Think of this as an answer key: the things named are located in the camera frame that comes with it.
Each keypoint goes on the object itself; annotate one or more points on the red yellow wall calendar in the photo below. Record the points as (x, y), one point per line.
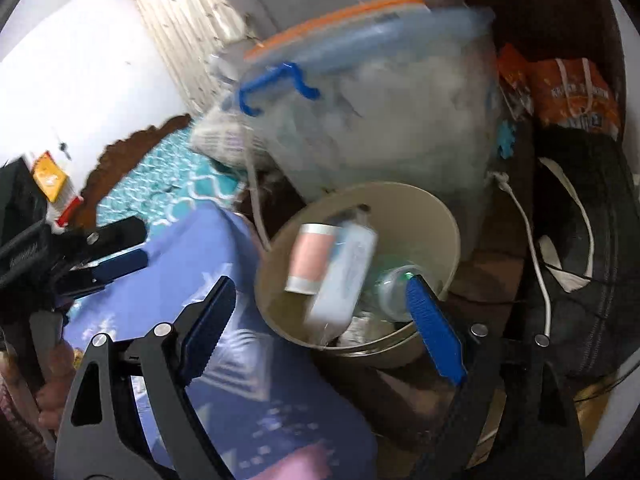
(57, 186)

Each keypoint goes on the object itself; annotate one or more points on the person's left hand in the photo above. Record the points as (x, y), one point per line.
(51, 398)

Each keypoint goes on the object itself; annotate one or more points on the green aluminium can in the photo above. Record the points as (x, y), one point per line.
(389, 290)

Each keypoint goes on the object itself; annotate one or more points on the orange printed bag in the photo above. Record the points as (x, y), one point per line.
(566, 93)

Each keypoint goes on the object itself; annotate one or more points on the teal patterned quilt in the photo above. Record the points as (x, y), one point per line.
(168, 184)

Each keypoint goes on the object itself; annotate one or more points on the carved wooden headboard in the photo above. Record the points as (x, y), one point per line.
(117, 160)

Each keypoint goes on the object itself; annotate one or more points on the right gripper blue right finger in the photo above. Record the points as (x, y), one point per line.
(538, 436)

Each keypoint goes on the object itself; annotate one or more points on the keys hanging on wall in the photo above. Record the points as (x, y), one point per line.
(63, 148)

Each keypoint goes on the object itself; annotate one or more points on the blue patterned bed cover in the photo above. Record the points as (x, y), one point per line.
(261, 401)

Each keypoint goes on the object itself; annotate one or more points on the beige patterned curtain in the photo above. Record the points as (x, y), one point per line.
(186, 34)

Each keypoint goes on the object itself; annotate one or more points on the clear storage box blue lid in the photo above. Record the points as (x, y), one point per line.
(402, 94)

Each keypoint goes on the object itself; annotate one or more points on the folded grey checked blanket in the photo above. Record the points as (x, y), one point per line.
(221, 135)

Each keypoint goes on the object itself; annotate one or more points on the beige round trash bin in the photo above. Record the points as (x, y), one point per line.
(412, 224)

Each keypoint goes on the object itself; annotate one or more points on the black bag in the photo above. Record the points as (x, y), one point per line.
(586, 229)

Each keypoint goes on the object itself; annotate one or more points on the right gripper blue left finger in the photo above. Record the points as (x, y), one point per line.
(101, 434)

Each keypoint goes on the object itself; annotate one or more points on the clear plastic labelled container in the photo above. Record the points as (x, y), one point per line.
(329, 263)

